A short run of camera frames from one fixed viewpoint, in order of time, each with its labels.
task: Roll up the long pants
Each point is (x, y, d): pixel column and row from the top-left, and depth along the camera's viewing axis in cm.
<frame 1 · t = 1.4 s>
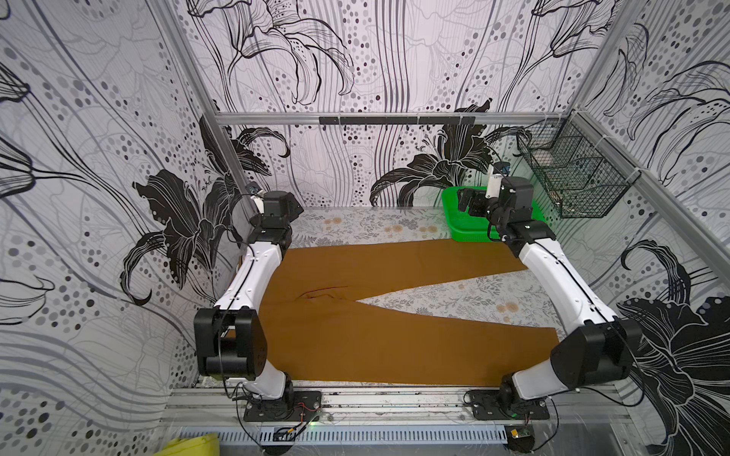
left hand: (280, 209, 85), fingers open
right hand: (478, 189, 80), fingers open
brown long pants: (319, 332, 90), on the table
green plastic basket: (466, 224, 106), point 7 cm above the table

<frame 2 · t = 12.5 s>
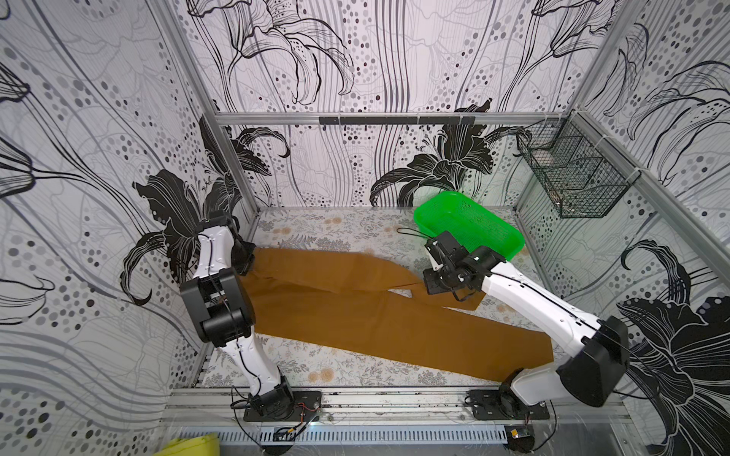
left hand: (255, 264, 90), fingers closed
right hand: (431, 279, 81), fingers closed
brown long pants: (335, 298, 92), point 2 cm above the table
green plastic basket: (477, 227, 112), point 2 cm above the table

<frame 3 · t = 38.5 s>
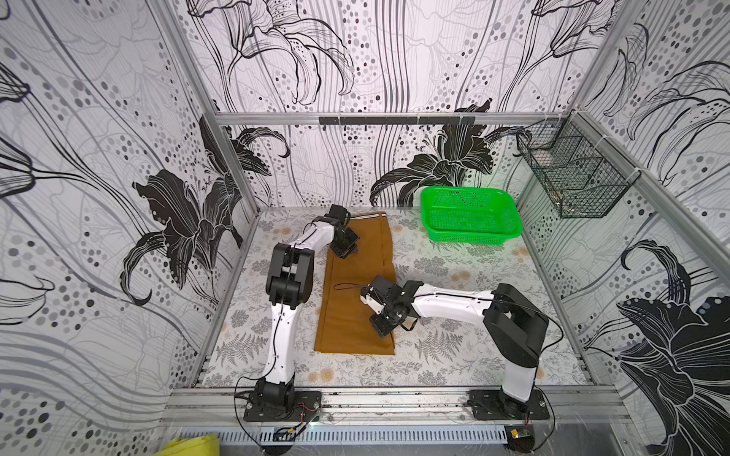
left hand: (358, 247, 106), fingers closed
right hand: (379, 324, 88), fingers closed
brown long pants: (344, 323, 87), point 3 cm above the table
green plastic basket: (470, 215, 120), on the table

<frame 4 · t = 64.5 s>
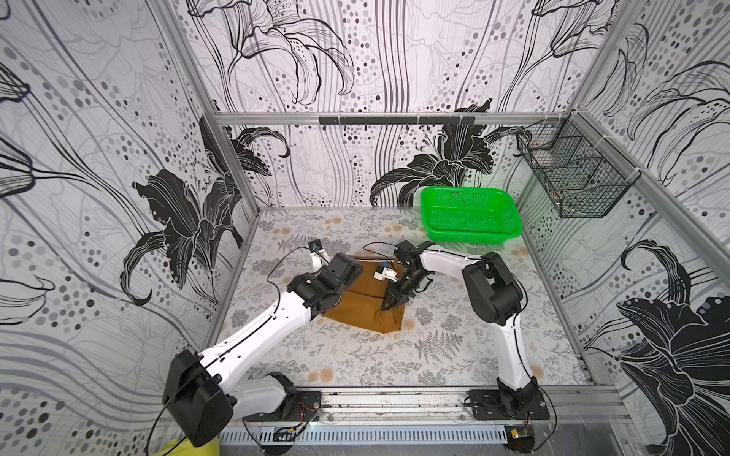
left hand: (335, 279, 80), fingers closed
right hand: (389, 306, 92), fingers closed
brown long pants: (361, 301, 86), point 8 cm above the table
the other named things where they were.

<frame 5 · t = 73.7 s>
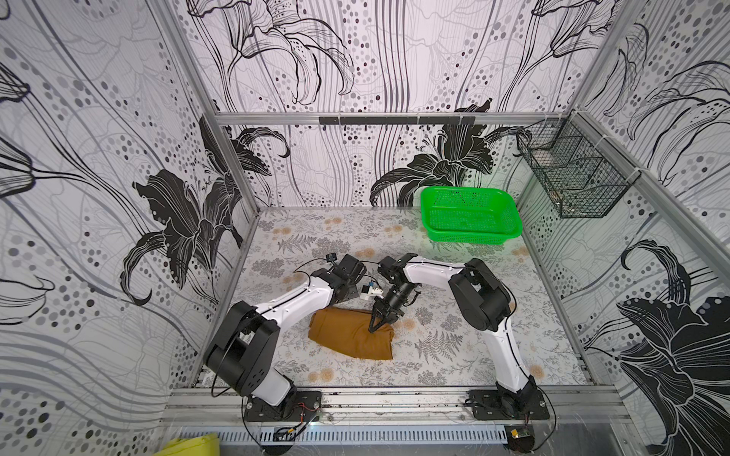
left hand: (347, 295, 90), fingers closed
right hand: (377, 327, 86), fingers closed
brown long pants: (346, 332, 81), point 7 cm above the table
the other named things where they were.

